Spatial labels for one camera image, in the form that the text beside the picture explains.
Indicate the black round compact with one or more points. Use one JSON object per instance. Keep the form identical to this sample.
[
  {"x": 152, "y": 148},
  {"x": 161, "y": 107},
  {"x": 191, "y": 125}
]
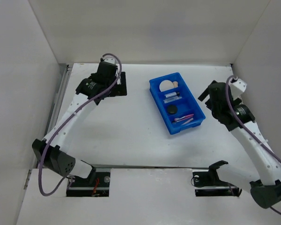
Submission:
[{"x": 172, "y": 109}]

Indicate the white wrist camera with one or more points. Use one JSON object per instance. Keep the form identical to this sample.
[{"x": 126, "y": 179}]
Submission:
[
  {"x": 237, "y": 87},
  {"x": 109, "y": 60}
]

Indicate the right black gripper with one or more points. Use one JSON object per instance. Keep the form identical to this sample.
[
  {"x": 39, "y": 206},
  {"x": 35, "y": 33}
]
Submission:
[{"x": 204, "y": 94}]

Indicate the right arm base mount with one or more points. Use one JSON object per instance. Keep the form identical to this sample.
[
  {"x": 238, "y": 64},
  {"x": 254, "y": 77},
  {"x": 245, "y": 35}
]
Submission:
[{"x": 207, "y": 185}]

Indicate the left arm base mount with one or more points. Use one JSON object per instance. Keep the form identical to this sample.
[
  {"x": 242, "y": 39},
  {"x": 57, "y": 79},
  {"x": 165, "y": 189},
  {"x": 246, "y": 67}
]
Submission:
[{"x": 99, "y": 186}]

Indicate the beige makeup sponge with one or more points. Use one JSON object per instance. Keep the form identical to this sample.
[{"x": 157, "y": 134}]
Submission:
[{"x": 175, "y": 84}]

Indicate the left metal rail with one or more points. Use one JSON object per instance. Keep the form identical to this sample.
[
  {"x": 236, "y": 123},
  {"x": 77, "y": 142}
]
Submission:
[{"x": 64, "y": 74}]

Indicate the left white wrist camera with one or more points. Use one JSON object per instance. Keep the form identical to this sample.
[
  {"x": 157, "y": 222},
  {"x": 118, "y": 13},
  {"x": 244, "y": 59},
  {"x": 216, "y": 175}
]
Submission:
[{"x": 109, "y": 60}]

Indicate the pink lip pencil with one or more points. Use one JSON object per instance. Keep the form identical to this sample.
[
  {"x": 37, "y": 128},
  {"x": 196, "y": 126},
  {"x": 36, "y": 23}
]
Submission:
[{"x": 188, "y": 121}]

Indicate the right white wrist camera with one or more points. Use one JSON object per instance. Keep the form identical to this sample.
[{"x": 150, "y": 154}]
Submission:
[{"x": 237, "y": 87}]

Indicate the pink handle makeup brush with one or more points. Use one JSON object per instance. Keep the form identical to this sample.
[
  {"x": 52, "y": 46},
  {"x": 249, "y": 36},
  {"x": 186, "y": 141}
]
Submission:
[{"x": 184, "y": 117}]

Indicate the clear vial black cap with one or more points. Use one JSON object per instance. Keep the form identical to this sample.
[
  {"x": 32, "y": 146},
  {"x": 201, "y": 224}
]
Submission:
[{"x": 172, "y": 94}]

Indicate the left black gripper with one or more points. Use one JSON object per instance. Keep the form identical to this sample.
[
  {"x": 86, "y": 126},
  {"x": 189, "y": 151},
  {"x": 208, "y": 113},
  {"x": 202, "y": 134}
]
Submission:
[{"x": 120, "y": 89}]

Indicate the cream round powder puff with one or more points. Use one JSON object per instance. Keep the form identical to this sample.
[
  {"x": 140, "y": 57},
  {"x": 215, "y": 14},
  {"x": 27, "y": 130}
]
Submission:
[{"x": 166, "y": 85}]

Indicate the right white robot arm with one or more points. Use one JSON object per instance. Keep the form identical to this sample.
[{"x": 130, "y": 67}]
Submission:
[{"x": 265, "y": 185}]

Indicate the blue compartment tray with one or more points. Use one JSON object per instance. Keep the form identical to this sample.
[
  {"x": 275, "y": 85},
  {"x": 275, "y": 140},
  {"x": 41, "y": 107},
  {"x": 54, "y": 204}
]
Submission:
[{"x": 186, "y": 105}]

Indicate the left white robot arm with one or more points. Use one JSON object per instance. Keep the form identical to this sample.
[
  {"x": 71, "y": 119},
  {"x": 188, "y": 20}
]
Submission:
[{"x": 52, "y": 151}]

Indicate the clear plastic bottle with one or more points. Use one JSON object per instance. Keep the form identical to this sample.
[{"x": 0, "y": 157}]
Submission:
[{"x": 171, "y": 99}]

